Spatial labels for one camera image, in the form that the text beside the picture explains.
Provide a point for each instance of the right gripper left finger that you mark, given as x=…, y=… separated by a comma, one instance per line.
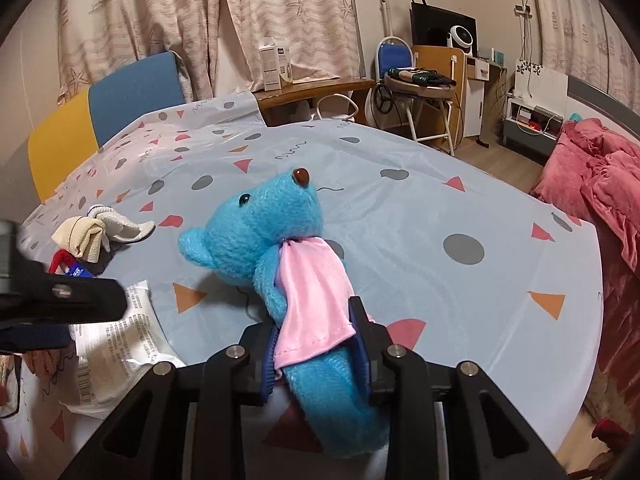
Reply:
x=267, y=341

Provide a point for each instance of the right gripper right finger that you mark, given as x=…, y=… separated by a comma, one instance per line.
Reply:
x=367, y=348

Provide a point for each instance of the blue tissue packet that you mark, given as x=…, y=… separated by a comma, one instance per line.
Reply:
x=78, y=271

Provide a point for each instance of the beige cloth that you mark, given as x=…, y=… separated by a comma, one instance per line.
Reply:
x=83, y=237

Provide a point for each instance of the white plastic package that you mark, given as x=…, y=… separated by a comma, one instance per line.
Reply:
x=113, y=356

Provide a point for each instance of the white knitted gloves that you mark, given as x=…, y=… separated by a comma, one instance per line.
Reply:
x=118, y=228

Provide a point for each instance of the blue teddy bear pink dress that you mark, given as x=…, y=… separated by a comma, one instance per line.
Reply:
x=270, y=238

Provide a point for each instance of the patterned light blue tablecloth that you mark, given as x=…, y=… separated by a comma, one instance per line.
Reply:
x=459, y=265

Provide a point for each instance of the grey yellow blue chair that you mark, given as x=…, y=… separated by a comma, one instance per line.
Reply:
x=88, y=121

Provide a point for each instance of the wooden side desk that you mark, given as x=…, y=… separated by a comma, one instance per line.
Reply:
x=294, y=103

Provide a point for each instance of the low white shelf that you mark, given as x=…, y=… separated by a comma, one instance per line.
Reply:
x=530, y=127

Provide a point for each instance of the white carton on desk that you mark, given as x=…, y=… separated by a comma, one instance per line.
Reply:
x=275, y=57

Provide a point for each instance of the blue folding chair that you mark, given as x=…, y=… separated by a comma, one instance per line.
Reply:
x=403, y=88

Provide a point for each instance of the small white fan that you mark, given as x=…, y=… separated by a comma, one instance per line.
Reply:
x=459, y=37

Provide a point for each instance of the black monitor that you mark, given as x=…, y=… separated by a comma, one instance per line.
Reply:
x=430, y=25

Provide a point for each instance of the patterned cream curtain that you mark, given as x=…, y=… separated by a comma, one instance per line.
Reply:
x=216, y=41

